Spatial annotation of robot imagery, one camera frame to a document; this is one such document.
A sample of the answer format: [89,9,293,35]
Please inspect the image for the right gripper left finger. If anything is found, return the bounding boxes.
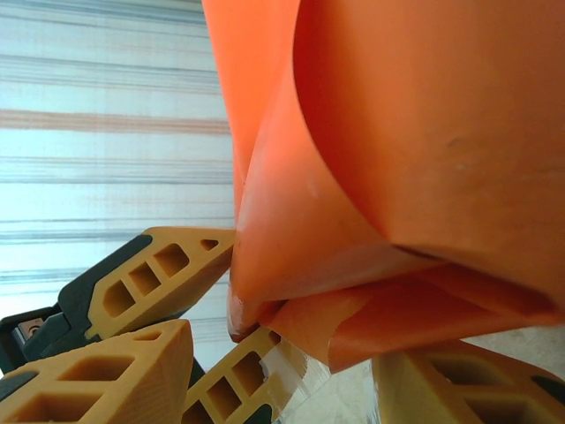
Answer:
[0,320,196,424]

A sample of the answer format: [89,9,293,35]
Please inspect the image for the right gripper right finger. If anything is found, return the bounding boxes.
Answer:
[373,338,565,424]

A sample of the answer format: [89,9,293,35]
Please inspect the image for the clear tape strip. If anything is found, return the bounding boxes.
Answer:
[258,339,379,424]

